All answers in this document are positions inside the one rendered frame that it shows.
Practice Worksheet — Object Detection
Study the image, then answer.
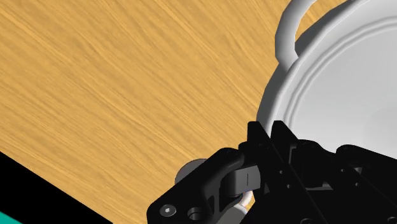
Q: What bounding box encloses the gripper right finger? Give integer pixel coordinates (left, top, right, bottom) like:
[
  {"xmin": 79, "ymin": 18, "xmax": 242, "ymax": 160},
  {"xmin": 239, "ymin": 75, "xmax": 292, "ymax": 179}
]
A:
[{"xmin": 271, "ymin": 120, "xmax": 397, "ymax": 224}]

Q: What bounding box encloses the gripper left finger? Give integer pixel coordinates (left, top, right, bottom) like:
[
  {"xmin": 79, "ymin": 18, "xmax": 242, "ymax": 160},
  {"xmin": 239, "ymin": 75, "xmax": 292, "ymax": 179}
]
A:
[{"xmin": 146, "ymin": 120, "xmax": 327, "ymax": 224}]

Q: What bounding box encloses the white pot with loop handle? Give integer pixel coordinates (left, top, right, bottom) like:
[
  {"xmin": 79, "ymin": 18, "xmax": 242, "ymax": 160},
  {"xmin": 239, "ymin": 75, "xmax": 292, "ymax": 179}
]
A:
[{"xmin": 256, "ymin": 0, "xmax": 397, "ymax": 160}]

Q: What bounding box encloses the grey round object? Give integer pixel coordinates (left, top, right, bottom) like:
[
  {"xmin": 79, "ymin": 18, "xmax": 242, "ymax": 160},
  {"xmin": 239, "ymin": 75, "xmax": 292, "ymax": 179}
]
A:
[{"xmin": 174, "ymin": 158, "xmax": 208, "ymax": 186}]

